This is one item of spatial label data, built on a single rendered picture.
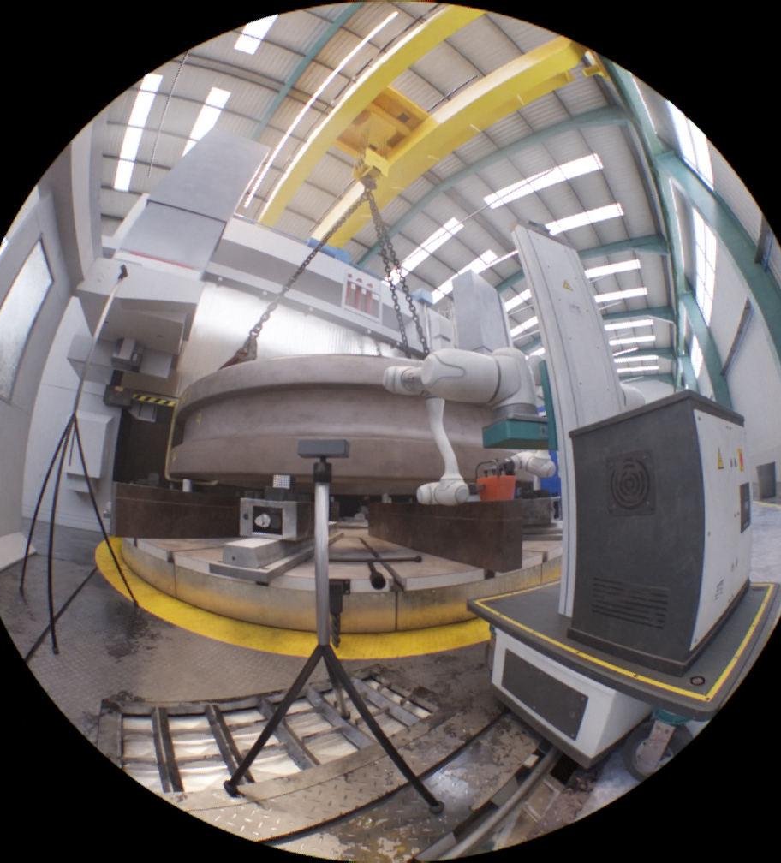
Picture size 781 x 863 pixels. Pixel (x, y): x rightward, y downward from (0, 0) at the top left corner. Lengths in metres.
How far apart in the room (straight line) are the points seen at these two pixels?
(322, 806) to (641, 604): 0.77
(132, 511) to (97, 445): 2.02
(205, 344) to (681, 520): 5.08
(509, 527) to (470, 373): 0.93
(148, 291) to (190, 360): 1.99
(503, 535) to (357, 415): 1.32
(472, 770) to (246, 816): 0.51
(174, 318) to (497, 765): 3.49
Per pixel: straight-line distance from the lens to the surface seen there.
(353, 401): 2.29
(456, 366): 0.90
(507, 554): 1.62
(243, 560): 1.48
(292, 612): 1.66
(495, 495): 1.63
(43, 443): 5.01
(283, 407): 2.39
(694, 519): 0.62
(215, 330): 5.13
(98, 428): 4.34
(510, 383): 0.98
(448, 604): 1.73
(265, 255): 8.17
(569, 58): 11.91
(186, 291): 3.14
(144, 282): 3.19
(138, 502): 2.43
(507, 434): 0.92
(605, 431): 0.72
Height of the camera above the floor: 0.69
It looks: 13 degrees up
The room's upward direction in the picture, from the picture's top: straight up
